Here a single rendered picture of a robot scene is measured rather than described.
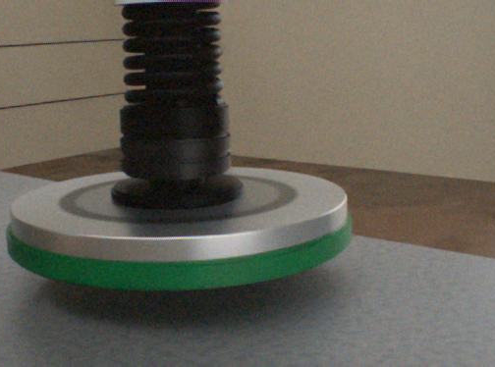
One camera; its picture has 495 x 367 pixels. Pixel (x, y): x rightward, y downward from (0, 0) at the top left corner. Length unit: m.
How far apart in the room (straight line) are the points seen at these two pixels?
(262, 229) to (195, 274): 0.04
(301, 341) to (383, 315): 0.06
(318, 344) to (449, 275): 0.15
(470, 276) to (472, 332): 0.10
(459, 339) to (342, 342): 0.06
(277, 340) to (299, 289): 0.08
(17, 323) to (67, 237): 0.07
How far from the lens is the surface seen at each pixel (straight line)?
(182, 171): 0.47
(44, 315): 0.47
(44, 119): 6.82
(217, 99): 0.48
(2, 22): 6.56
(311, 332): 0.43
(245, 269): 0.41
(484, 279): 0.53
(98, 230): 0.43
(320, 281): 0.51
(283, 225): 0.42
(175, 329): 0.44
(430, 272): 0.54
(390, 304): 0.47
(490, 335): 0.43
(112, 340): 0.43
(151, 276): 0.41
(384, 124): 5.84
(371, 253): 0.58
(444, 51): 5.59
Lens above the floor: 1.03
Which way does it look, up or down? 11 degrees down
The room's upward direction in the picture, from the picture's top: 1 degrees counter-clockwise
